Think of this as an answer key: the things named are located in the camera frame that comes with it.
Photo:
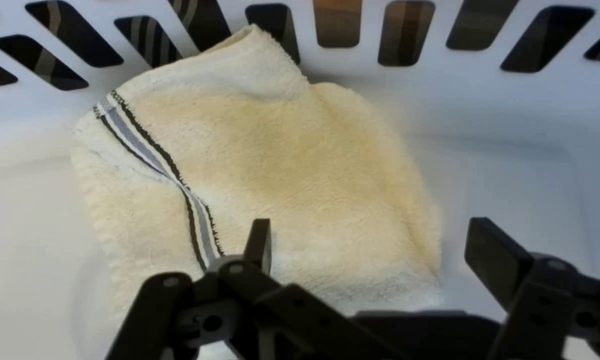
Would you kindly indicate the cream towel with grey stripe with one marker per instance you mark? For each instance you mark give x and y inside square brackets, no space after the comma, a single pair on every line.
[280,167]

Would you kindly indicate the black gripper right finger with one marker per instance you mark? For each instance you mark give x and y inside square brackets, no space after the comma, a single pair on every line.
[547,306]

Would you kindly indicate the white plastic laundry basket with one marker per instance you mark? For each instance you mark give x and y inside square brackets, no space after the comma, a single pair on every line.
[513,167]

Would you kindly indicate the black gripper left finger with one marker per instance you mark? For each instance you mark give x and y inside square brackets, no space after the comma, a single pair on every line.
[247,313]

